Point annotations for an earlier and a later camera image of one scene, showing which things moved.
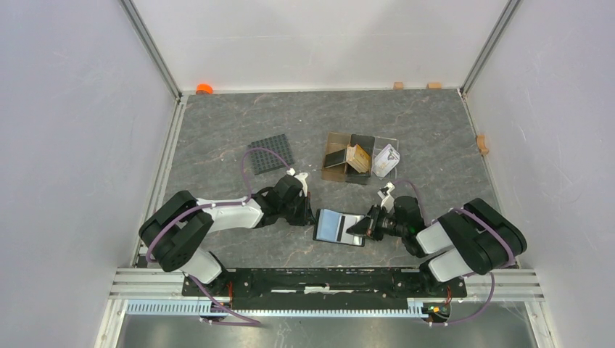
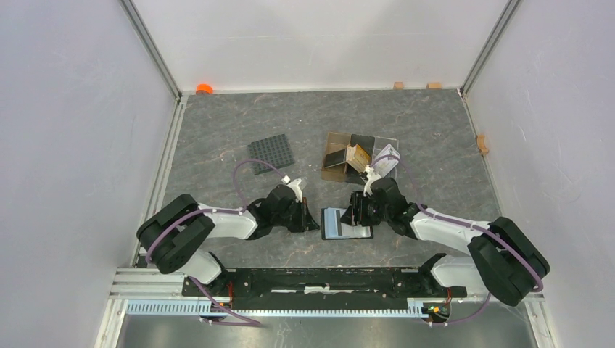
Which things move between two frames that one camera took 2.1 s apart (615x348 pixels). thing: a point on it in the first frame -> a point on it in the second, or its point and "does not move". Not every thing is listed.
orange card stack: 357,158 does not move
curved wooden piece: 481,144 does not move
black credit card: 335,157 does not move
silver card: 345,222 -> 333,222
